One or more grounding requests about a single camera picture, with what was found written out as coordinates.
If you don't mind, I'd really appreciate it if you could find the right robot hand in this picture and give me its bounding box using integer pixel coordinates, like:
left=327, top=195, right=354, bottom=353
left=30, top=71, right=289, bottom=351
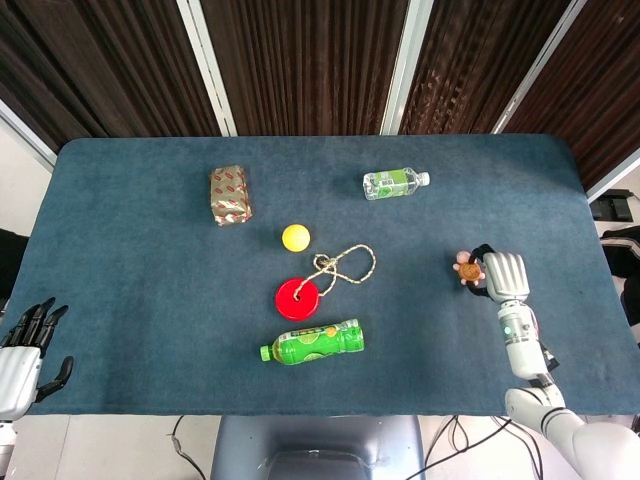
left=467, top=243, right=531, bottom=304

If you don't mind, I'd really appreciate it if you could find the black chair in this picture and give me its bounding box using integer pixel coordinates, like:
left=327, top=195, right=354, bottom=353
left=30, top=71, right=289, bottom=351
left=0, top=228, right=30, bottom=306

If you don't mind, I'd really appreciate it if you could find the white partition frame post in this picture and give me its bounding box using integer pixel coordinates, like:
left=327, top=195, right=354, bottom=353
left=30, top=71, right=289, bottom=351
left=0, top=98, right=59, bottom=167
left=380, top=0, right=435, bottom=135
left=175, top=0, right=238, bottom=137
left=490, top=0, right=587, bottom=135

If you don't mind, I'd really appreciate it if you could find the small turtle toy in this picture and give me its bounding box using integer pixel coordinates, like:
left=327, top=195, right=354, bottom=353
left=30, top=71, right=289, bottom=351
left=452, top=251, right=489, bottom=286

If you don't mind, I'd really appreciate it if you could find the green drink bottle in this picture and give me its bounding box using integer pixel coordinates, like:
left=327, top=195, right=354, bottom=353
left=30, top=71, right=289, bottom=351
left=258, top=318, right=366, bottom=367

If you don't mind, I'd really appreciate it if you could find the clear water bottle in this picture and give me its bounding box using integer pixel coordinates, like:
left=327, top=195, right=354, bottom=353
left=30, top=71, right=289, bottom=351
left=362, top=167, right=431, bottom=202

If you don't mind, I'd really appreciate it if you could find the twisted beige rope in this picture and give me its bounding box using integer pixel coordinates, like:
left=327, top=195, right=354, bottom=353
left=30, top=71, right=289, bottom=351
left=293, top=243, right=377, bottom=304

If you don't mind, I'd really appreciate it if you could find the blue table cloth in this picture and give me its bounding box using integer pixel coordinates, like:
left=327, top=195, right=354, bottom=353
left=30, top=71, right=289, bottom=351
left=8, top=133, right=632, bottom=418

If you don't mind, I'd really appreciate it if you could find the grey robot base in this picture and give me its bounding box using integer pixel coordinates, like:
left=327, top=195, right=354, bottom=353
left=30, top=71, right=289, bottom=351
left=209, top=415, right=426, bottom=480

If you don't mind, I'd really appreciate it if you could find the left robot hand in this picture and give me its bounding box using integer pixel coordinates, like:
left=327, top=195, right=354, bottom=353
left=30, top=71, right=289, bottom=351
left=0, top=297, right=75, bottom=420

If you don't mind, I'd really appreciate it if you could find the yellow ball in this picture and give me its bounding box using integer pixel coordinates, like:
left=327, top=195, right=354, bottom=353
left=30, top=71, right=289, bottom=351
left=281, top=223, right=312, bottom=252

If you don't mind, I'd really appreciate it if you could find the foil-wrapped snack package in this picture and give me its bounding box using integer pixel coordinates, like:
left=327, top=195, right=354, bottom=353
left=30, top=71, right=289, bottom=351
left=208, top=163, right=254, bottom=228

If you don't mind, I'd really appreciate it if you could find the black floor cable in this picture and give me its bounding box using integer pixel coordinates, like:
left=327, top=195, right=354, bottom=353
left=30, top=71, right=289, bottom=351
left=424, top=414, right=544, bottom=480
left=170, top=415, right=214, bottom=480

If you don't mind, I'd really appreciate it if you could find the black foot pedal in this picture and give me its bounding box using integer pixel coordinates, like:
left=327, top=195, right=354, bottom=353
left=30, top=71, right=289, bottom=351
left=588, top=188, right=635, bottom=221

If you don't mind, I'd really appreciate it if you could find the red disc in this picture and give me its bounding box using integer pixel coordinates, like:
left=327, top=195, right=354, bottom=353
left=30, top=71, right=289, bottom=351
left=273, top=276, right=324, bottom=322

